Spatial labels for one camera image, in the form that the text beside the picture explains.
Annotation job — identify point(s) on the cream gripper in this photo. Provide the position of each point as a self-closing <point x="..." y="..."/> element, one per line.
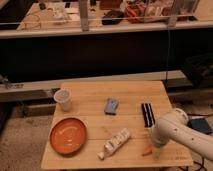
<point x="156" y="152"/>

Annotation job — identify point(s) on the orange pepper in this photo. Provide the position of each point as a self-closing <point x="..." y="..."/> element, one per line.
<point x="148" y="151"/>

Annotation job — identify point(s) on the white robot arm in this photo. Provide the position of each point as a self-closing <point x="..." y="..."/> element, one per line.
<point x="173" y="126"/>

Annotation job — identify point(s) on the orange ceramic bowl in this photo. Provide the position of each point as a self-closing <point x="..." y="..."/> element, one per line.
<point x="68" y="136"/>

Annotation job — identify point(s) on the black striped rectangular case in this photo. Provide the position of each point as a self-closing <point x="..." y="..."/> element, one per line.
<point x="148" y="115"/>

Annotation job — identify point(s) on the white plastic bottle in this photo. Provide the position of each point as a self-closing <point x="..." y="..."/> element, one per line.
<point x="114" y="143"/>

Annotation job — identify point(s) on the black power box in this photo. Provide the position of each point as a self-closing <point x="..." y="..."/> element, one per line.
<point x="200" y="125"/>

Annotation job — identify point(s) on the blue grey sponge block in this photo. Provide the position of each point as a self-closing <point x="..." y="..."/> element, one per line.
<point x="111" y="106"/>

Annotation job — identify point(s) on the translucent plastic cup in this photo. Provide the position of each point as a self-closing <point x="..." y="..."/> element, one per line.
<point x="63" y="98"/>

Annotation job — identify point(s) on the orange red items pile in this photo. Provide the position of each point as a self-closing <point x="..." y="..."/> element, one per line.
<point x="135" y="13"/>

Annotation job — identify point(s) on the black bag on shelf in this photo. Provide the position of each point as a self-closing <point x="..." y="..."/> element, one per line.
<point x="112" y="17"/>

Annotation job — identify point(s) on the metal rail beam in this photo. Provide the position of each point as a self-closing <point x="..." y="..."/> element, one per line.
<point x="44" y="89"/>

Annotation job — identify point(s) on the grey vertical post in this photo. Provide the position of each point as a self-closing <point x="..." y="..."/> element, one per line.
<point x="83" y="9"/>

